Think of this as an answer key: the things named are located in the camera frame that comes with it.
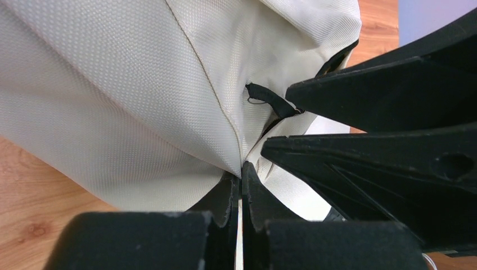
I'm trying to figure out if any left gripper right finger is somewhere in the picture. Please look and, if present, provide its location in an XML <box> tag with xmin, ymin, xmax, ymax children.
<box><xmin>241</xmin><ymin>162</ymin><xmax>428</xmax><ymax>269</ymax></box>

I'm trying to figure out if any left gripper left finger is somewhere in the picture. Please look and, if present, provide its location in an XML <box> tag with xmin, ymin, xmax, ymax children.
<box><xmin>45</xmin><ymin>173</ymin><xmax>239</xmax><ymax>269</ymax></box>

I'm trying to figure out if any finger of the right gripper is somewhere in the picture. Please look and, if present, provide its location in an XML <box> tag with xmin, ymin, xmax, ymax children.
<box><xmin>286</xmin><ymin>10</ymin><xmax>476</xmax><ymax>132</ymax></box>
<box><xmin>261</xmin><ymin>124</ymin><xmax>476</xmax><ymax>257</ymax></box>

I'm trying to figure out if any beige canvas backpack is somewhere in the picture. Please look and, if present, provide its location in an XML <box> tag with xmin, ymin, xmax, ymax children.
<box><xmin>1</xmin><ymin>1</ymin><xmax>362</xmax><ymax>221</ymax></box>

